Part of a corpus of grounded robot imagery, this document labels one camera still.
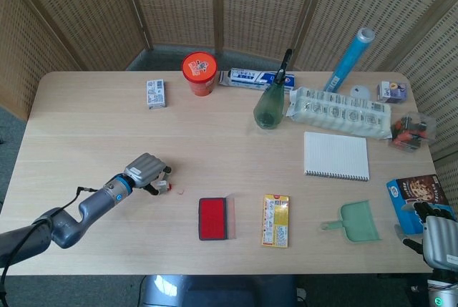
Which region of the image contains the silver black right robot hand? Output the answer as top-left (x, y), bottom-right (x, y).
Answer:
top-left (393, 201), bottom-right (458, 271)

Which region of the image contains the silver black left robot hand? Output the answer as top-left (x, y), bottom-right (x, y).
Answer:
top-left (123, 152), bottom-right (173, 196)

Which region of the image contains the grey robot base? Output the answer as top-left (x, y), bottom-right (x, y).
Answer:
top-left (141, 274), bottom-right (298, 307)

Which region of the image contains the red ink pad clear lid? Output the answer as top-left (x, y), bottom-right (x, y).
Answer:
top-left (198, 193), bottom-right (238, 242)

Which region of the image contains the blue cookie box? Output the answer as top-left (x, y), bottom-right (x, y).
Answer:
top-left (386, 174), bottom-right (450, 235)

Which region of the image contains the small white printed box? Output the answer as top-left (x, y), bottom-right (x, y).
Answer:
top-left (145, 79), bottom-right (167, 110)

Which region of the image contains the green plastic dustpan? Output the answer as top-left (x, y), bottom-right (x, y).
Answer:
top-left (319, 199), bottom-right (381, 244)

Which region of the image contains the clear bag with items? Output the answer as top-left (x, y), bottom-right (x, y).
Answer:
top-left (389, 111), bottom-right (437, 152)

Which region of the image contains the orange instant noodle cup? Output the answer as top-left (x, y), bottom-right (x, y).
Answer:
top-left (181, 52), bottom-right (219, 97)

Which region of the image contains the long white blue carton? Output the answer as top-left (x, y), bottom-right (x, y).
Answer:
top-left (218, 67), bottom-right (297, 90)

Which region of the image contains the white spiral notebook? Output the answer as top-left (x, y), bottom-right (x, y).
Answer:
top-left (303, 131), bottom-right (371, 182)

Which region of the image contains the green spray bottle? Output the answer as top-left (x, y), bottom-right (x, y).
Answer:
top-left (253, 48), bottom-right (293, 130)

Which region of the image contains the yellow flat printed box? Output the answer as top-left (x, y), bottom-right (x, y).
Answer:
top-left (260, 194), bottom-right (291, 249)

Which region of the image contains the small purple white box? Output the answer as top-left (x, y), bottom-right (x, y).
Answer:
top-left (376, 81), bottom-right (408, 104)

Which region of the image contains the clear pack of white cups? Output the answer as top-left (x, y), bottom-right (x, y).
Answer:
top-left (286, 86), bottom-right (394, 140)

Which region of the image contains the white round lid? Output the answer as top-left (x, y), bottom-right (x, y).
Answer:
top-left (349, 84), bottom-right (371, 99)

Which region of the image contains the blue wrap roll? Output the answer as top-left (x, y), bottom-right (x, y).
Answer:
top-left (323, 27), bottom-right (376, 94)

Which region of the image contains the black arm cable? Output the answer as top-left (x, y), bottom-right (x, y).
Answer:
top-left (0, 185), bottom-right (99, 307)

